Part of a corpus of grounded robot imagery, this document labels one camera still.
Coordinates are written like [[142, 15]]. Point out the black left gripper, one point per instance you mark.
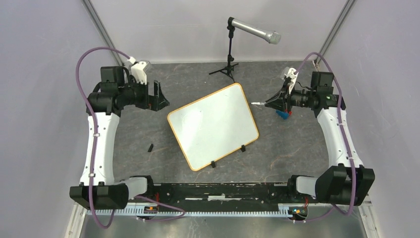
[[155, 102]]

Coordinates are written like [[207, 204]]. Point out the white slotted cable duct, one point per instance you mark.
[[139, 211]]

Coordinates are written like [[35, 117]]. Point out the black microphone tripod stand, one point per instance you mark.
[[229, 68]]

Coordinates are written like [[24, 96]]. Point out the blue red toy brick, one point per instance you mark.
[[284, 115]]

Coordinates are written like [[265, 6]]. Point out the yellow framed whiteboard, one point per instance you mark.
[[214, 126]]

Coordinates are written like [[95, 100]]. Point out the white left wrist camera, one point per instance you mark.
[[139, 69]]

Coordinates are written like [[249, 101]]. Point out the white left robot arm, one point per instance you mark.
[[119, 87]]

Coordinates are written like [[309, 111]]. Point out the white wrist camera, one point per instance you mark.
[[290, 75], [139, 69]]

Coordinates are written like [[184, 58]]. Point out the silver microphone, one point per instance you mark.
[[272, 37]]

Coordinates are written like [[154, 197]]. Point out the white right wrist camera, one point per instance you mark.
[[290, 75]]

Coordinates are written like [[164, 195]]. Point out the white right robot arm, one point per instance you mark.
[[346, 181]]

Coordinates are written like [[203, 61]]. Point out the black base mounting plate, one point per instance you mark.
[[226, 197]]

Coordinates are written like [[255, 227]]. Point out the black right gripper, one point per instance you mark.
[[285, 102]]

